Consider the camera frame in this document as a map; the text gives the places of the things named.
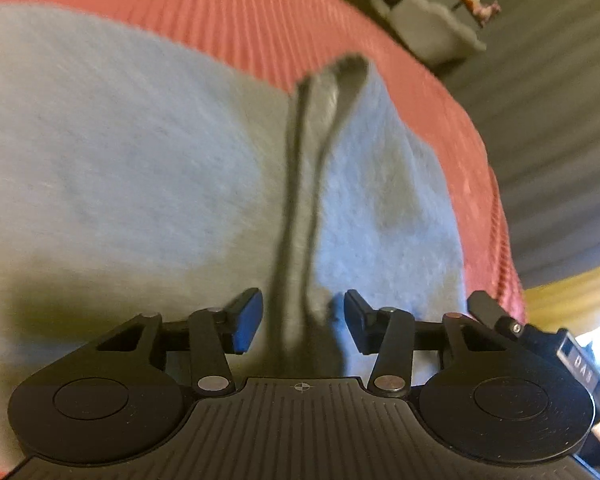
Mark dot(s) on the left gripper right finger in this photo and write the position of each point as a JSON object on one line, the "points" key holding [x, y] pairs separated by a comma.
{"points": [[394, 336]]}

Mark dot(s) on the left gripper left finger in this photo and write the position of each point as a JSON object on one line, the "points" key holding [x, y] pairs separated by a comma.
{"points": [[209, 335]]}

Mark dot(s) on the grey knit pants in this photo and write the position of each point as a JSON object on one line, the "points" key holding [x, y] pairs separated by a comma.
{"points": [[139, 176]]}

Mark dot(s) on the pink ribbed bedspread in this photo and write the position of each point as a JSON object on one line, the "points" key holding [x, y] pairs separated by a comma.
{"points": [[280, 42]]}

